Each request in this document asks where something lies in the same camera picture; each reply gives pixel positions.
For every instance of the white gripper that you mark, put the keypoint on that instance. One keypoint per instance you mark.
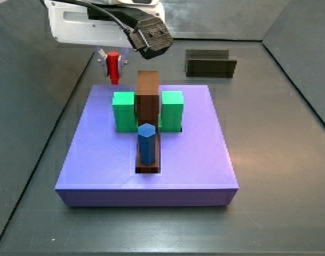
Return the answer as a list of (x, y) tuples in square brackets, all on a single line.
[(73, 27)]

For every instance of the red cylinder peg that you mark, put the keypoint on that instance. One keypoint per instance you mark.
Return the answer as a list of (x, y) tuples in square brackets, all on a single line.
[(113, 67)]

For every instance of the purple board base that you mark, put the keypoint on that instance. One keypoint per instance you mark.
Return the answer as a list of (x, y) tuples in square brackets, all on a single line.
[(98, 175)]

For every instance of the left green block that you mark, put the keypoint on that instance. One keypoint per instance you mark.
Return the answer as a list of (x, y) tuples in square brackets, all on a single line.
[(124, 109)]

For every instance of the green block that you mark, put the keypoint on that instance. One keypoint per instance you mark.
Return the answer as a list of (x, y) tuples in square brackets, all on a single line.
[(124, 109), (172, 111)]

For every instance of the brown rectangular block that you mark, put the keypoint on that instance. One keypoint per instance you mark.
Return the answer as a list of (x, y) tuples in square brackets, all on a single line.
[(148, 113)]

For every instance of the right green block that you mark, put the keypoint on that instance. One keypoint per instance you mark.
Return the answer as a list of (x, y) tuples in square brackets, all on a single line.
[(172, 111)]

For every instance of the blue hexagonal peg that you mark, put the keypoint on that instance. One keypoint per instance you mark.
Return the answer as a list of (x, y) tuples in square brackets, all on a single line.
[(147, 139)]

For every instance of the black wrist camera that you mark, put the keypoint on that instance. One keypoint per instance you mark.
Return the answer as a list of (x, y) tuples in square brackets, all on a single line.
[(145, 29)]

